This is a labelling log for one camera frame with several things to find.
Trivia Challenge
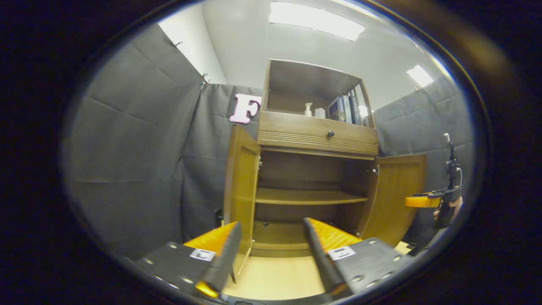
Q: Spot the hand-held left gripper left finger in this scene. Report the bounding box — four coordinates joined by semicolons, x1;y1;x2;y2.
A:
135;221;243;299

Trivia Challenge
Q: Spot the wooden cabinet drawer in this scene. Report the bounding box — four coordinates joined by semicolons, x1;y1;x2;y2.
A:
257;111;379;156

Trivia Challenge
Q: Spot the black backdrop cloth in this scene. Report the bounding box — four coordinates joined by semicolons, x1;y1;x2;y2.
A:
64;23;475;259

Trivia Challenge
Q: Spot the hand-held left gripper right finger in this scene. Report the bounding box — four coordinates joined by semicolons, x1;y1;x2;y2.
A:
303;217;418;299

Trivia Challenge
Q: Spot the small ceiling light panel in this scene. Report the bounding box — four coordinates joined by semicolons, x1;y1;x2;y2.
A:
406;64;434;88

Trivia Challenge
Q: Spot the wooden inner cabinet shelf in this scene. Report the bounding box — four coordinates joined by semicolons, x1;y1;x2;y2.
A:
255;188;369;206

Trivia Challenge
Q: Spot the large ceiling light panel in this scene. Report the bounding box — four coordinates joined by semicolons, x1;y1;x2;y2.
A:
269;1;365;42

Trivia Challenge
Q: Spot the wooden double-door shoe cabinet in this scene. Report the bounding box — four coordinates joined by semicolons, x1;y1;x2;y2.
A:
222;58;427;284

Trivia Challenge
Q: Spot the wooden cabinet door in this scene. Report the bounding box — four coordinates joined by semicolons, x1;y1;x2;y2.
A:
360;153;427;247
223;125;262;284

